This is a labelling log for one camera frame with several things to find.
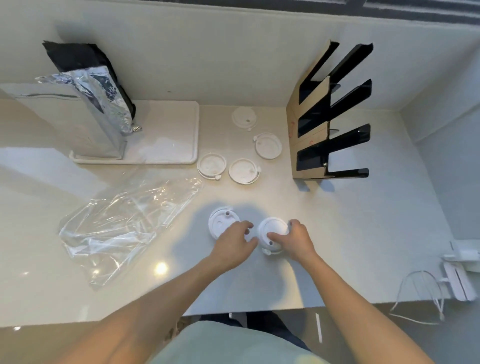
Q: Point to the person's right hand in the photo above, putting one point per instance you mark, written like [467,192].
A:
[300,242]

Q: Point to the person's left hand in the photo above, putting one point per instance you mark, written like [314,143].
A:
[230,247]

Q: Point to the person's left thumb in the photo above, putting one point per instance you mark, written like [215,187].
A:
[252,244]

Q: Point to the person's left middle finger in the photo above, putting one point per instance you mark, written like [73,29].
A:
[247,232]

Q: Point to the person's right thumb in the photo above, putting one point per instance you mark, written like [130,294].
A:
[273,236]

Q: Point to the white plastic cup lid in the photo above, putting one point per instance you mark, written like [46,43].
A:
[243,117]
[221,223]
[272,227]
[243,170]
[268,145]
[212,165]

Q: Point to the person's left forearm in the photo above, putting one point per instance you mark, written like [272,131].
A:
[150,311]

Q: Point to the person's right forearm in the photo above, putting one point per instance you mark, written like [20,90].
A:
[360,311]

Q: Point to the dark trousers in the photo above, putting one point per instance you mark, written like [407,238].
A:
[273,326]

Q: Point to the light green shirt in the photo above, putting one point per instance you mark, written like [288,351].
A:
[225,347]

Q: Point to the brown cardboard panel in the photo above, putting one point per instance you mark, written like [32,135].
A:
[292,123]

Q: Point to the clear plastic bag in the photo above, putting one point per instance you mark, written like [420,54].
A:
[127,225]

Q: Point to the black acrylic rack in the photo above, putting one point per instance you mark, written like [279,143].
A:
[348,138]

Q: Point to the white rectangular tray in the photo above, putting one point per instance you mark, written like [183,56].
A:
[165,131]

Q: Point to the white power strip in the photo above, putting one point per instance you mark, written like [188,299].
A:
[458,279]

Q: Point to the white plug adapter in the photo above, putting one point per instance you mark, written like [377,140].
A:
[464,252]

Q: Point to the silver foil bag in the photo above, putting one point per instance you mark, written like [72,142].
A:
[67,120]

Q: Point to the black foil bag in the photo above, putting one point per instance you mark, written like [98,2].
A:
[84,56]

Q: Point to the dark window blind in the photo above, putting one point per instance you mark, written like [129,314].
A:
[412,9]

